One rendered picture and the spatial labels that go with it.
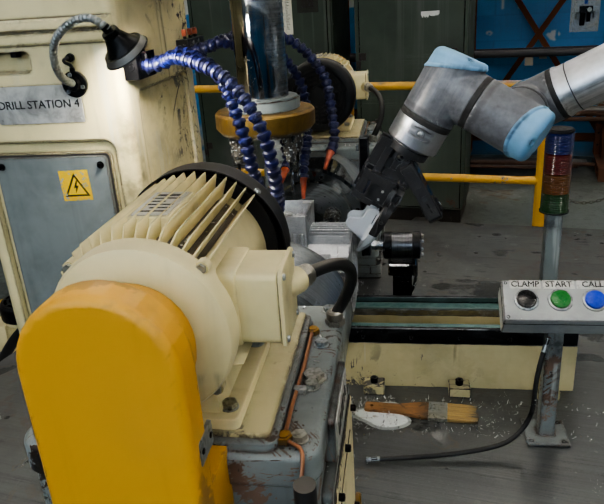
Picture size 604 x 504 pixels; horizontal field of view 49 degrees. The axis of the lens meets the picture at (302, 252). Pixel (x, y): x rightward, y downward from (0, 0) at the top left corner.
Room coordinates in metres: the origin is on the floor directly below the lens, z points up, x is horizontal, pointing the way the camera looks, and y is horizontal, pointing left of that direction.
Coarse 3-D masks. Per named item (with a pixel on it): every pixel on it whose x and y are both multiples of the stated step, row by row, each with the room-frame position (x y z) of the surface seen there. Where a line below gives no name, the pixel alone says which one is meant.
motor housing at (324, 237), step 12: (312, 228) 1.17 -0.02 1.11; (324, 228) 1.17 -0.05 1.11; (336, 228) 1.16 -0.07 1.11; (348, 228) 1.16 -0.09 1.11; (312, 240) 1.15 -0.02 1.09; (324, 240) 1.14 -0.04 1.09; (336, 240) 1.14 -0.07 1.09; (348, 240) 1.13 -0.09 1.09; (324, 252) 1.13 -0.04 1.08; (336, 252) 1.12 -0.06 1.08
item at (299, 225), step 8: (288, 200) 1.24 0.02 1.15; (296, 200) 1.24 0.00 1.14; (304, 200) 1.23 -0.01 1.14; (312, 200) 1.23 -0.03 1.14; (288, 208) 1.24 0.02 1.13; (296, 208) 1.24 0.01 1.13; (304, 208) 1.22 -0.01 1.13; (312, 208) 1.21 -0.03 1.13; (288, 216) 1.14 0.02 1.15; (296, 216) 1.14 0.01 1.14; (304, 216) 1.14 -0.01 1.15; (312, 216) 1.21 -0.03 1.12; (288, 224) 1.14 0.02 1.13; (296, 224) 1.14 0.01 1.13; (304, 224) 1.14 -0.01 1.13; (296, 232) 1.14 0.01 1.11; (304, 232) 1.14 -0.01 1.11; (296, 240) 1.14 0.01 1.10; (304, 240) 1.14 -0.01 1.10
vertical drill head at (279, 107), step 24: (240, 0) 1.16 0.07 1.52; (264, 0) 1.15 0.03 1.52; (240, 24) 1.16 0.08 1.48; (264, 24) 1.15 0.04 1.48; (240, 48) 1.16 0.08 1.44; (264, 48) 1.15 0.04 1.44; (240, 72) 1.17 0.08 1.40; (264, 72) 1.15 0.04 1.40; (264, 96) 1.15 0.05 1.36; (288, 96) 1.17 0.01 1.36; (216, 120) 1.17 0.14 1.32; (288, 120) 1.12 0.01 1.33; (312, 120) 1.16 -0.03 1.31; (288, 144) 1.14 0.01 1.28; (240, 168) 1.17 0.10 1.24
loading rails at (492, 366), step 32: (352, 320) 1.20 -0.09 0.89; (384, 320) 1.19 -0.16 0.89; (416, 320) 1.18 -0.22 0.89; (448, 320) 1.17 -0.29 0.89; (480, 320) 1.16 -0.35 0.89; (352, 352) 1.10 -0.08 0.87; (384, 352) 1.09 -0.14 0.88; (416, 352) 1.08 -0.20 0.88; (448, 352) 1.07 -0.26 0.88; (480, 352) 1.06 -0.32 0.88; (512, 352) 1.05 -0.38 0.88; (576, 352) 1.03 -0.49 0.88; (352, 384) 1.10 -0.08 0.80; (384, 384) 1.07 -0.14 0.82; (416, 384) 1.08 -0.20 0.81; (448, 384) 1.05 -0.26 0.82; (480, 384) 1.06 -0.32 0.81; (512, 384) 1.05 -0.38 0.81
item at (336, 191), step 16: (320, 160) 1.47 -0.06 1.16; (336, 160) 1.50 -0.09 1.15; (288, 176) 1.41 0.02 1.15; (320, 176) 1.38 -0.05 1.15; (336, 176) 1.39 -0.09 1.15; (352, 176) 1.45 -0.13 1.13; (288, 192) 1.40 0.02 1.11; (320, 192) 1.39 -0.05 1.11; (336, 192) 1.38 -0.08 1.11; (320, 208) 1.39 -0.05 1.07; (336, 208) 1.38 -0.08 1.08; (352, 208) 1.38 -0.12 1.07
